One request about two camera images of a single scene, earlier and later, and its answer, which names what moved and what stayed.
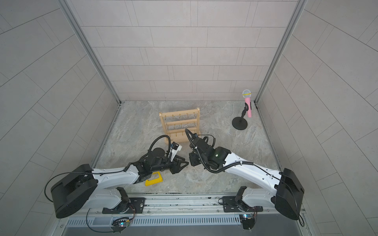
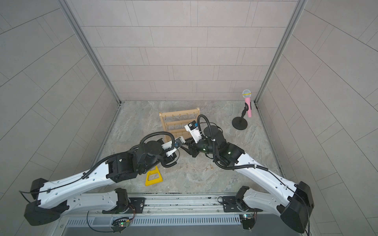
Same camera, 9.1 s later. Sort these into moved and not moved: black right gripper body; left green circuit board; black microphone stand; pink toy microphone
Moved: black right gripper body
Not moved: black microphone stand; pink toy microphone; left green circuit board
